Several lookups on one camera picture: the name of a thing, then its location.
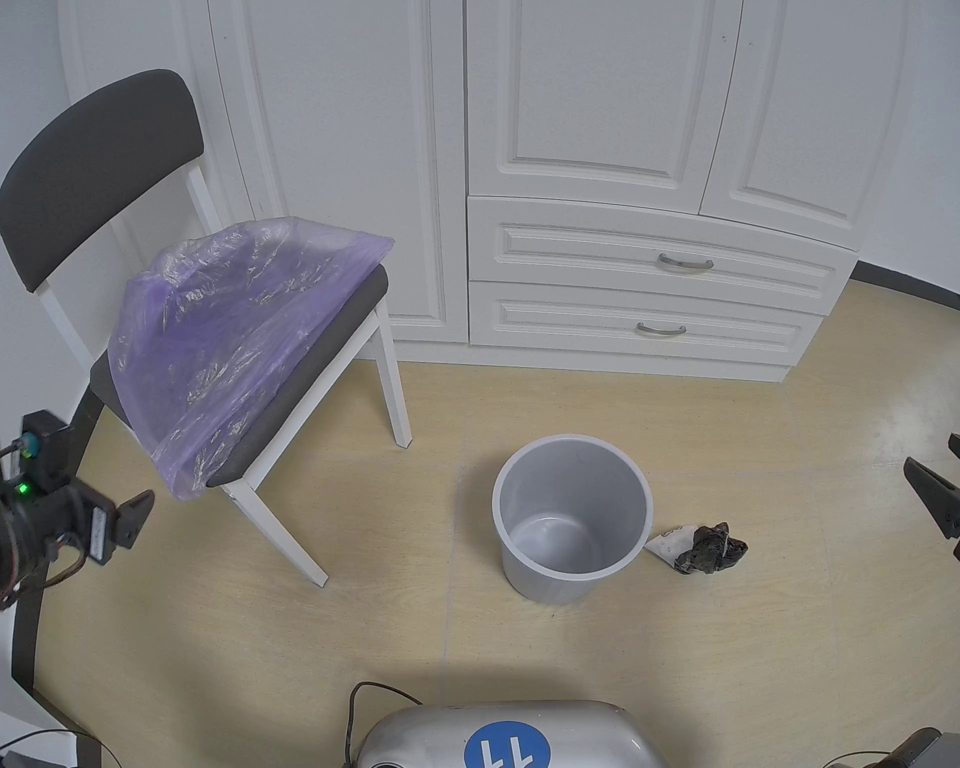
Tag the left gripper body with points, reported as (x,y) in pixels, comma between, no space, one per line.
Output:
(79,510)

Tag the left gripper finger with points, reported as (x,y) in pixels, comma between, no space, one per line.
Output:
(133,517)

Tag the purple plastic bag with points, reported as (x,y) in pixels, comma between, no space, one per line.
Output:
(225,315)

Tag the black plastic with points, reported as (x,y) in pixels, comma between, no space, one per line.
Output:
(709,551)

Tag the white printed paper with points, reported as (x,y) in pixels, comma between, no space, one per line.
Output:
(666,541)

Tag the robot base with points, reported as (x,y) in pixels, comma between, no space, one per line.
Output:
(420,739)

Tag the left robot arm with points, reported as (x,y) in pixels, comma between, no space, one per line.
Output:
(15,540)

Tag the grey trash bin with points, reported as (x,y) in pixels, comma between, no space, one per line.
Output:
(570,574)

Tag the white chair dark grey seat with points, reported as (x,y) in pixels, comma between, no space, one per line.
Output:
(97,150)

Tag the white wardrobe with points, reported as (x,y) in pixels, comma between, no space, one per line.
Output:
(600,90)

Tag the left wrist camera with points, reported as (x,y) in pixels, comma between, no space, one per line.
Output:
(49,450)

